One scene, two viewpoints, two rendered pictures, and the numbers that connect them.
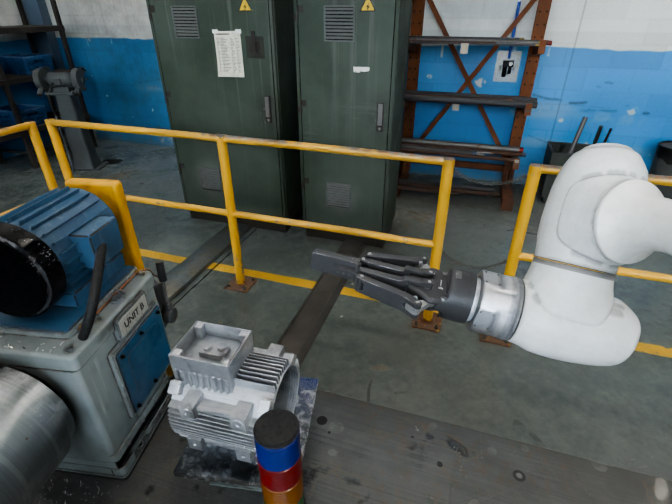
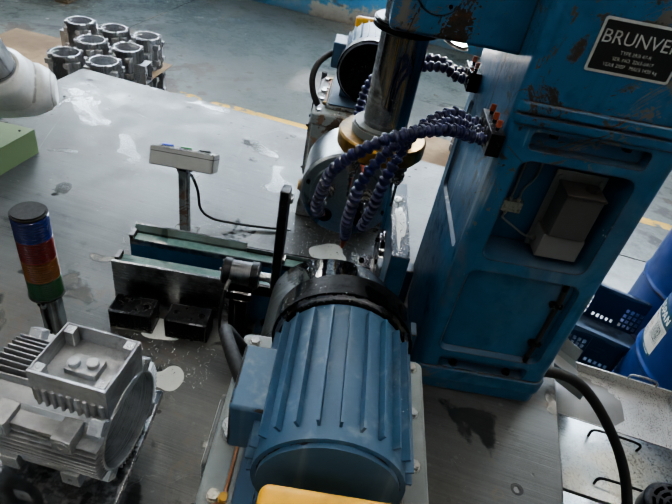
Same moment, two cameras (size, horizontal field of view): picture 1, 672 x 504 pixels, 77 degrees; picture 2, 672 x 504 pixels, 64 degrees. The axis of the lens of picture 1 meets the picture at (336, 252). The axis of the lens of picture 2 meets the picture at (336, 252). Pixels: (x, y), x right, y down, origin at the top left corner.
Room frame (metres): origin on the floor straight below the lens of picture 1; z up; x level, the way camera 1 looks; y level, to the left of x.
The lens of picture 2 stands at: (1.13, 0.48, 1.80)
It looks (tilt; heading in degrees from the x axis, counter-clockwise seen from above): 38 degrees down; 170
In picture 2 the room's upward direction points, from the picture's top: 11 degrees clockwise
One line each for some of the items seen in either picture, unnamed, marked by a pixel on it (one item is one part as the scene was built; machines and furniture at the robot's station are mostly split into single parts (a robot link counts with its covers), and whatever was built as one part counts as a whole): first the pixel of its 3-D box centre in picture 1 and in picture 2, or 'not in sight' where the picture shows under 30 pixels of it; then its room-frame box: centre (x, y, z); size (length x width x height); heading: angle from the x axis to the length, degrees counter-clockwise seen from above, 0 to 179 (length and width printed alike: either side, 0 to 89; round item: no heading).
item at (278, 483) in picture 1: (280, 461); (36, 245); (0.36, 0.08, 1.14); 0.06 x 0.06 x 0.04
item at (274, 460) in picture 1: (277, 441); (31, 224); (0.36, 0.08, 1.19); 0.06 x 0.06 x 0.04
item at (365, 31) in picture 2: not in sight; (351, 93); (-0.50, 0.70, 1.16); 0.33 x 0.26 x 0.42; 173
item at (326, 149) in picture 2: not in sight; (349, 170); (-0.22, 0.70, 1.04); 0.37 x 0.25 x 0.25; 173
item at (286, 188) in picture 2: not in sight; (279, 240); (0.25, 0.51, 1.12); 0.04 x 0.03 x 0.26; 83
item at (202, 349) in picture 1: (214, 356); (88, 371); (0.60, 0.23, 1.11); 0.12 x 0.11 x 0.07; 75
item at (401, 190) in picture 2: not in sight; (398, 276); (0.15, 0.81, 0.97); 0.30 x 0.11 x 0.34; 173
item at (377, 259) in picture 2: not in sight; (376, 258); (0.14, 0.74, 1.01); 0.15 x 0.02 x 0.15; 173
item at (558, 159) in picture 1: (576, 160); not in sight; (3.98, -2.33, 0.41); 0.52 x 0.47 x 0.82; 72
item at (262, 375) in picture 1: (238, 394); (72, 402); (0.59, 0.20, 1.01); 0.20 x 0.19 x 0.19; 75
